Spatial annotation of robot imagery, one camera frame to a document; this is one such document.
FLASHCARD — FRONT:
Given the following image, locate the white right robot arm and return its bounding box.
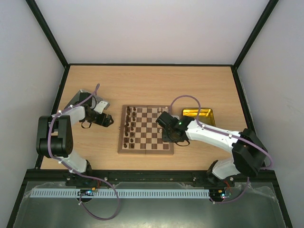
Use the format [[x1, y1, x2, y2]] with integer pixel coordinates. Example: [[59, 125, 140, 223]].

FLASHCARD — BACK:
[[156, 112, 268, 186]]

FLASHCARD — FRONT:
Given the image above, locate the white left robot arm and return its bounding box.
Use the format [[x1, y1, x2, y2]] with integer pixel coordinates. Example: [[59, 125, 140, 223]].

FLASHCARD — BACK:
[[36, 89, 114, 175]]

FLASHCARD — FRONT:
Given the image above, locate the wooden chess board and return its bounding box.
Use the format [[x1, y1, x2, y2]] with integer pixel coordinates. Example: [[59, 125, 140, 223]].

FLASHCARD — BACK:
[[117, 104, 174, 155]]

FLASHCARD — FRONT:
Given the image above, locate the gold metal tin tray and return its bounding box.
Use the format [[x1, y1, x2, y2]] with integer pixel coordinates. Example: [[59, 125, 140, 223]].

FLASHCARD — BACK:
[[181, 108, 216, 126]]

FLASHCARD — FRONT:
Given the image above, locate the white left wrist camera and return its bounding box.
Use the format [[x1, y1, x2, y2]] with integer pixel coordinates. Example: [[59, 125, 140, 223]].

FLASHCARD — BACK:
[[94, 101, 110, 114]]

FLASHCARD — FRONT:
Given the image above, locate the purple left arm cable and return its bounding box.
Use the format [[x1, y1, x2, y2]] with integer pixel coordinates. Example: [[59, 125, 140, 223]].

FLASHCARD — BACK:
[[47, 83, 121, 220]]

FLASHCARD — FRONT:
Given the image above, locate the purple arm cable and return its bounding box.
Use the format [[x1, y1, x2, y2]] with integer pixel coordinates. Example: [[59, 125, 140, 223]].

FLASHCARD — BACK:
[[170, 95, 276, 205], [47, 83, 121, 220]]

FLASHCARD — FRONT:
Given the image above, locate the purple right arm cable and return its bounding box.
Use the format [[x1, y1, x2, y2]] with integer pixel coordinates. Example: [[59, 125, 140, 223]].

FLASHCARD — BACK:
[[170, 95, 276, 205]]

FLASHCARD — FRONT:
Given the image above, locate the slotted white cable duct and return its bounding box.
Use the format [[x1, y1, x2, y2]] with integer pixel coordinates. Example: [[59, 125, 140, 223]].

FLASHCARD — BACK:
[[30, 189, 209, 199]]

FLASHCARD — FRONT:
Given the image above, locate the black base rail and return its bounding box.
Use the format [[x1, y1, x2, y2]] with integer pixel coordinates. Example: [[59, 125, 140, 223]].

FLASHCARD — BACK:
[[23, 169, 277, 188]]

